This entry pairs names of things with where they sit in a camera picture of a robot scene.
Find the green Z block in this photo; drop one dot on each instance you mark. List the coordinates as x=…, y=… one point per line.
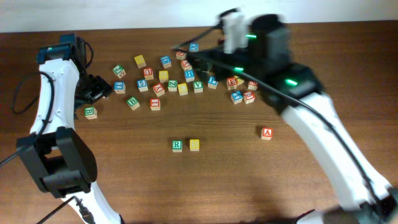
x=172, y=85

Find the red U block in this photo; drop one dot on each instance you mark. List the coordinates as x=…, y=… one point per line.
x=148, y=73

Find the blue H block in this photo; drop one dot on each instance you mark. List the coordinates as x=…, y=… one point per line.
x=189, y=75

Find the blue D block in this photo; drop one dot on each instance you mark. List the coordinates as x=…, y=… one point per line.
x=166, y=61

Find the green B block far left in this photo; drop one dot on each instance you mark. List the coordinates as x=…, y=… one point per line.
x=91, y=112

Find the blue 5 block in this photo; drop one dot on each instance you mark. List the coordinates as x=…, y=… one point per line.
x=142, y=85

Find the blue block lower right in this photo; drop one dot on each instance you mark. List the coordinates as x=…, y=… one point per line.
x=236, y=97

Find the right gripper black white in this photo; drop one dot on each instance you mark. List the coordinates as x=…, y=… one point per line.
x=224, y=55

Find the green R block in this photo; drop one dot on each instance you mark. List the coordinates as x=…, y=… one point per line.
x=177, y=146

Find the green b block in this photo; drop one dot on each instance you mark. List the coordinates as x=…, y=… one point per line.
x=91, y=112
x=133, y=103

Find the red C block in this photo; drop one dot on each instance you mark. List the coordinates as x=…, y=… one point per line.
x=181, y=55

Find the red Y block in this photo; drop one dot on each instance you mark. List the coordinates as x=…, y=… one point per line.
x=158, y=89

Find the yellow block top left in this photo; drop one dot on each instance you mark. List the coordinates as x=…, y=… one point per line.
x=140, y=62

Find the blue P block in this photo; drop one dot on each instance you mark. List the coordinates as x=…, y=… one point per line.
x=212, y=82

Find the yellow C block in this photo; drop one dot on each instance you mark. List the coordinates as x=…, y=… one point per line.
x=182, y=89

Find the red K block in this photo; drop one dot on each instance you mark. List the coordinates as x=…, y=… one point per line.
x=186, y=65

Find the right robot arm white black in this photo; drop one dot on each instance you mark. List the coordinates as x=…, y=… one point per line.
x=293, y=90

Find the green B block centre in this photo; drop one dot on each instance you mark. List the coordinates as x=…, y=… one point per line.
x=133, y=103

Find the red M block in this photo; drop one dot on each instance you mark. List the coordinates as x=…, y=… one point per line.
x=252, y=85

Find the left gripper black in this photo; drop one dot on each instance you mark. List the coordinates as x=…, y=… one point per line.
x=97, y=89

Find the yellow block by E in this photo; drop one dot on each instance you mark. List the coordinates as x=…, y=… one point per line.
x=239, y=80

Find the red I block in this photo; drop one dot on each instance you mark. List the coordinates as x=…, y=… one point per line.
x=155, y=104

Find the green V block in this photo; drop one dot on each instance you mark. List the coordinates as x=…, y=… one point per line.
x=198, y=87

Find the blue X block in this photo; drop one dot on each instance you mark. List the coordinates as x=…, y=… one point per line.
x=194, y=47

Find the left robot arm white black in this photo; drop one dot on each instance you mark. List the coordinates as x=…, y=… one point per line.
x=55, y=156

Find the red 3 block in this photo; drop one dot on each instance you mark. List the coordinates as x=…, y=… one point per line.
x=249, y=97

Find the red E block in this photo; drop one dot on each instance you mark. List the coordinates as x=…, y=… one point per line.
x=231, y=83

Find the yellow s block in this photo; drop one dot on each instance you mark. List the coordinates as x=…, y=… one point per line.
x=163, y=76
x=194, y=145

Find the green J block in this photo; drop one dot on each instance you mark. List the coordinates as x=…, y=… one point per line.
x=119, y=71

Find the red A block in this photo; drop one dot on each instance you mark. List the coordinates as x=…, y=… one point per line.
x=266, y=133

